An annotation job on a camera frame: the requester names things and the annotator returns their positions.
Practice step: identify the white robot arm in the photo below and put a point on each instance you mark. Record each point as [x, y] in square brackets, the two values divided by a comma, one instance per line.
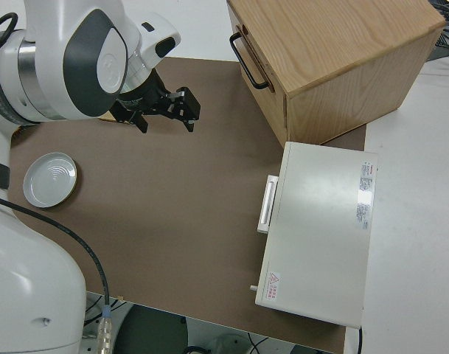
[51, 44]

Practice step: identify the light wooden box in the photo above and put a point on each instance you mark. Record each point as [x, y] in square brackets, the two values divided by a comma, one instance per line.
[338, 55]

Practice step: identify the black round pedestal base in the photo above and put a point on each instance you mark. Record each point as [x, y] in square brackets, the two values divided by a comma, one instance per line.
[150, 332]

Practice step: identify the brown wicker basket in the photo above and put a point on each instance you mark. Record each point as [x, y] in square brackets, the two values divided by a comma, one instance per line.
[18, 133]

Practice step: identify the brown table mat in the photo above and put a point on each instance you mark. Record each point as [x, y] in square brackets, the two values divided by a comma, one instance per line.
[172, 203]

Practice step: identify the gray round plate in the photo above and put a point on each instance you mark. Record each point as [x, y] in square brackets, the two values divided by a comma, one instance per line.
[51, 180]

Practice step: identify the white toaster oven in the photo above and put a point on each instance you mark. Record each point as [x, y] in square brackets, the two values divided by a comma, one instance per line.
[320, 221]

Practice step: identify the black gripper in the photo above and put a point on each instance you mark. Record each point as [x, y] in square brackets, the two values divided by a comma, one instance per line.
[143, 94]

